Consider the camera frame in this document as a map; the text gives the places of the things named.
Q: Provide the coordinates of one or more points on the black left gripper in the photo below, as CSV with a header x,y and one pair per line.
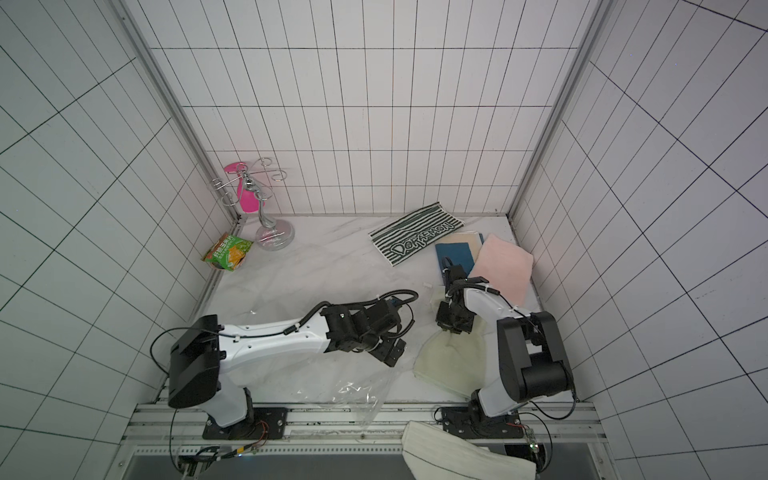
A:
x,y
382,352

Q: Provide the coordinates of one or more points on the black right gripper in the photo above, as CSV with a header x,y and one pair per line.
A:
x,y
453,320

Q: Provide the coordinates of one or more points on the clear plastic vacuum bag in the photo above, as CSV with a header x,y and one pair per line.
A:
x,y
339,377

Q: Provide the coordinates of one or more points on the pale green towel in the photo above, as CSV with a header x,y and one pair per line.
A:
x,y
454,363

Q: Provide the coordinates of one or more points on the pink towel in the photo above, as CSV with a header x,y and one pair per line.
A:
x,y
506,266

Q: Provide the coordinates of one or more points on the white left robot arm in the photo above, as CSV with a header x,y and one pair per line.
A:
x,y
208,362

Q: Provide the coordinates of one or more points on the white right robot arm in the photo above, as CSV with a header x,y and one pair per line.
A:
x,y
532,361

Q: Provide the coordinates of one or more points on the teal and beige towel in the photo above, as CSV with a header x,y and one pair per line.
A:
x,y
457,254

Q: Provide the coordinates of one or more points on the green white striped towel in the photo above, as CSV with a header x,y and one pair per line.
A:
x,y
403,238

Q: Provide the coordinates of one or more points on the white striped cloth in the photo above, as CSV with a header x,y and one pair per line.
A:
x,y
431,453

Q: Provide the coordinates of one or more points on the chrome cup holder stand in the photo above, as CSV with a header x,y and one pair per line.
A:
x,y
272,234

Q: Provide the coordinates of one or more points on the green snack packet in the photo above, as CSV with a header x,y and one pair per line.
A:
x,y
227,253

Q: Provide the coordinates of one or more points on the pink plastic scoop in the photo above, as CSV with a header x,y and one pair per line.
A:
x,y
247,188

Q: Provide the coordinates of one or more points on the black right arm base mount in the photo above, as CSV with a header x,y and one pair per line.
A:
x,y
470,422

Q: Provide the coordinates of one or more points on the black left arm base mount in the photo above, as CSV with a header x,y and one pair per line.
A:
x,y
246,423

